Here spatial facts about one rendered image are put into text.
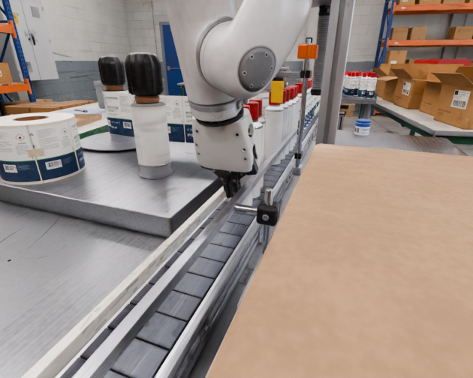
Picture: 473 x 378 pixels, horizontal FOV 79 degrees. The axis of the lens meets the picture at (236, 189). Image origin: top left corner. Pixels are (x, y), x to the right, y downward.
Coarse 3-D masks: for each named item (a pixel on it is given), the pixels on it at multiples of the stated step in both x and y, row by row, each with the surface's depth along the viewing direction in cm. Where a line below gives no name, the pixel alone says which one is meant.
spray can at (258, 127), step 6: (252, 102) 57; (252, 108) 56; (258, 108) 57; (252, 114) 56; (258, 114) 58; (252, 120) 57; (258, 126) 57; (258, 132) 57; (258, 138) 58; (258, 144) 58; (258, 150) 59; (258, 156) 59; (258, 162) 60; (258, 186) 62; (258, 192) 63; (258, 198) 64
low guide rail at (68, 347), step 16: (224, 192) 60; (208, 208) 53; (192, 224) 48; (176, 240) 44; (160, 256) 40; (144, 272) 37; (128, 288) 34; (112, 304) 32; (96, 320) 30; (80, 336) 28; (48, 352) 26; (64, 352) 26; (32, 368) 25; (48, 368) 25
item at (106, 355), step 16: (272, 160) 64; (256, 176) 54; (240, 192) 47; (224, 208) 42; (208, 224) 38; (208, 240) 35; (192, 256) 32; (176, 272) 29; (160, 288) 27; (144, 304) 25; (160, 304) 27; (128, 320) 24; (144, 320) 25; (112, 336) 22; (128, 336) 23; (96, 352) 21; (112, 352) 21; (80, 368) 20; (96, 368) 20
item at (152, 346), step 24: (264, 192) 67; (240, 216) 56; (192, 240) 49; (216, 240) 49; (168, 264) 43; (216, 264) 43; (144, 288) 38; (192, 288) 38; (120, 312) 35; (168, 312) 35; (192, 312) 35; (144, 336) 32; (168, 336) 32; (120, 360) 29; (144, 360) 29
